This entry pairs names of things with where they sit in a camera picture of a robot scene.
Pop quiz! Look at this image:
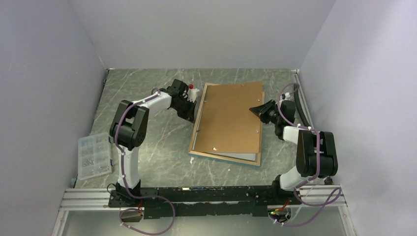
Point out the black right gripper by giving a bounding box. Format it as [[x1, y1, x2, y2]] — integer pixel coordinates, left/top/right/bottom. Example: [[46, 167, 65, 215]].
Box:
[[249, 100, 282, 124]]

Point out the blue wooden picture frame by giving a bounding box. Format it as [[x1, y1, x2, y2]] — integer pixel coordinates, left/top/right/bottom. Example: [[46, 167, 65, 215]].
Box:
[[188, 82, 266, 167]]

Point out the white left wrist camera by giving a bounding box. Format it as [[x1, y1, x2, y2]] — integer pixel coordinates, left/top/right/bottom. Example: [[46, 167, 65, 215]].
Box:
[[186, 84, 201, 102]]

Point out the clear plastic screw box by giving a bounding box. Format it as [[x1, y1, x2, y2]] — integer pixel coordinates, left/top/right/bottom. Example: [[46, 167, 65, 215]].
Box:
[[78, 132, 112, 180]]

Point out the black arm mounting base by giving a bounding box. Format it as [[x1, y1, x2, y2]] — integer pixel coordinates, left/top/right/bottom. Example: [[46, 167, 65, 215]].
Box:
[[108, 181, 301, 219]]

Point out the aluminium extrusion rail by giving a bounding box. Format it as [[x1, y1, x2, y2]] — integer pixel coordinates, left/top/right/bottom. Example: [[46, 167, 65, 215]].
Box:
[[60, 185, 347, 210]]

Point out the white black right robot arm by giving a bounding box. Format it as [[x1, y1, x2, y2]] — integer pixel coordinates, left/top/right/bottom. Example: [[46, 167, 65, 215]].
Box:
[[249, 100, 338, 204]]

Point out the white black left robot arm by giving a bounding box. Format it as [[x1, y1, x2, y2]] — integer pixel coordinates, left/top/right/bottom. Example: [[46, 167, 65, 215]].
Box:
[[109, 79, 201, 207]]

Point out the black corrugated hose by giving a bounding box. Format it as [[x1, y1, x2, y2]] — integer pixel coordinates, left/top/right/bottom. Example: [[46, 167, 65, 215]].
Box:
[[293, 83, 312, 128]]

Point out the hot air balloon photo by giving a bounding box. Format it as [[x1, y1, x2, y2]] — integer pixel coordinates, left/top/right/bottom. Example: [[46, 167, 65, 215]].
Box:
[[188, 94, 262, 166]]

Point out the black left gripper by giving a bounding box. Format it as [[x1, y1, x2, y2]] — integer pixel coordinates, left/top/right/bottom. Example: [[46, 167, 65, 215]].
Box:
[[173, 98, 197, 123]]

